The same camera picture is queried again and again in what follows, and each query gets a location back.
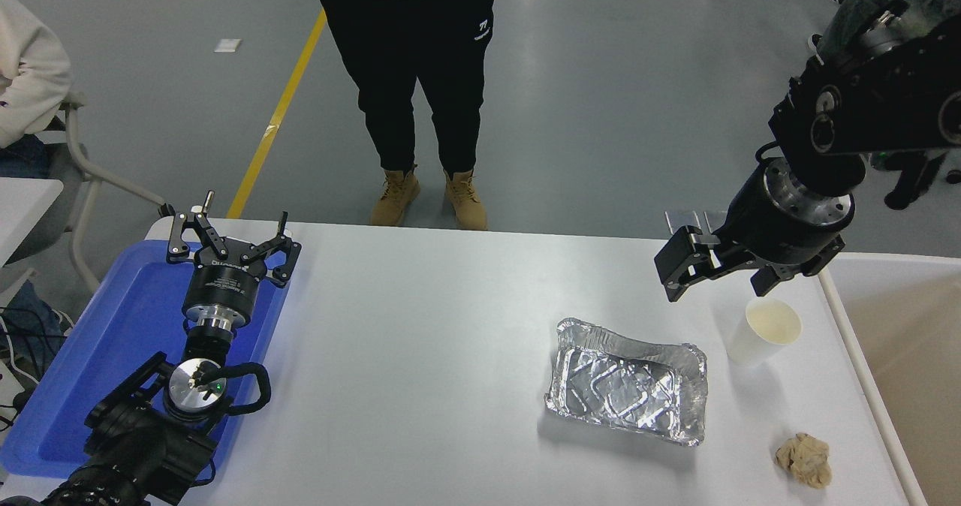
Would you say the silver foil tray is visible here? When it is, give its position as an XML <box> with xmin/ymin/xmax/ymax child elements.
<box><xmin>544</xmin><ymin>317</ymin><xmax>709</xmax><ymax>447</ymax></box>

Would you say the large pale bin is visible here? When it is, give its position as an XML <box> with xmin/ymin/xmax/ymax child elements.
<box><xmin>817</xmin><ymin>255</ymin><xmax>961</xmax><ymax>506</ymax></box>

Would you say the seated person at small table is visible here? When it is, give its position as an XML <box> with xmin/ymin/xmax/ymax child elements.
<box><xmin>0</xmin><ymin>0</ymin><xmax>74</xmax><ymax>375</ymax></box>

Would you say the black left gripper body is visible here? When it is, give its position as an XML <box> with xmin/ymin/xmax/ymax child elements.
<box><xmin>182</xmin><ymin>256</ymin><xmax>268</xmax><ymax>318</ymax></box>

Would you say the white paper cup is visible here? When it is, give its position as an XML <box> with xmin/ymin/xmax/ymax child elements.
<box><xmin>725</xmin><ymin>297</ymin><xmax>803</xmax><ymax>366</ymax></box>

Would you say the standing person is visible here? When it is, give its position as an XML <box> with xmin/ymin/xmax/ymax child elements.
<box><xmin>314</xmin><ymin>0</ymin><xmax>499</xmax><ymax>231</ymax></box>

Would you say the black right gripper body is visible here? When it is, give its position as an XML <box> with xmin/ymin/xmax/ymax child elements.
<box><xmin>713</xmin><ymin>164</ymin><xmax>857</xmax><ymax>274</ymax></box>

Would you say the black cable bundle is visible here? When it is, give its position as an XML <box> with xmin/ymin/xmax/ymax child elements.
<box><xmin>0</xmin><ymin>307</ymin><xmax>68</xmax><ymax>428</ymax></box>

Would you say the white frame chair grey seat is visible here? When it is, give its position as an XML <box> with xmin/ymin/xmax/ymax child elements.
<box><xmin>8</xmin><ymin>92</ymin><xmax>177</xmax><ymax>297</ymax></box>

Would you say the crumpled tan paper ball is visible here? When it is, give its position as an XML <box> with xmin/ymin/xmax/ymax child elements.
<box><xmin>775</xmin><ymin>432</ymin><xmax>833</xmax><ymax>489</ymax></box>

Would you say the blue plastic tray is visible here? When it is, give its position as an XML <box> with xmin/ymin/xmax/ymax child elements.
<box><xmin>0</xmin><ymin>239</ymin><xmax>294</xmax><ymax>480</ymax></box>

